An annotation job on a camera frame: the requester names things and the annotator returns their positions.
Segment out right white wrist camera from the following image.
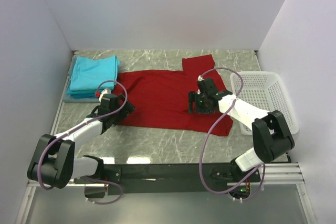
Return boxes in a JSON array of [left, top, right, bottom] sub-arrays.
[[197, 76, 205, 81]]

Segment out red t shirt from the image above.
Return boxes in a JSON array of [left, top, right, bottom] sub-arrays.
[[113, 55, 221, 132]]

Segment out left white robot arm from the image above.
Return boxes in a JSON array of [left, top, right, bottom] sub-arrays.
[[27, 94, 136, 190]]

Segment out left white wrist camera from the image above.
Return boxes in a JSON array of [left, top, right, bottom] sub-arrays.
[[95, 88, 112, 101]]

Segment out teal folded t shirt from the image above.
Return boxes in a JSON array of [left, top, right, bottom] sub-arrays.
[[66, 89, 97, 99]]

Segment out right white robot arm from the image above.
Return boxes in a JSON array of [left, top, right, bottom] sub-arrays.
[[188, 77, 295, 182]]

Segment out aluminium frame rail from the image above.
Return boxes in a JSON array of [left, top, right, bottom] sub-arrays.
[[26, 50, 305, 188]]

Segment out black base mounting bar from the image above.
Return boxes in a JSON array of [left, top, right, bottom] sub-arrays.
[[73, 163, 263, 196]]

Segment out light blue folded t shirt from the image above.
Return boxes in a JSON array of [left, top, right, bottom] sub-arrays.
[[70, 56, 120, 93]]

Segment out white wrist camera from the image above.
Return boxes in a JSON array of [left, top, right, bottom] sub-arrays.
[[95, 88, 112, 101], [197, 76, 205, 81]]

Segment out white plastic perforated basket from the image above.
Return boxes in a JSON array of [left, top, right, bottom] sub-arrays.
[[230, 71, 299, 134]]

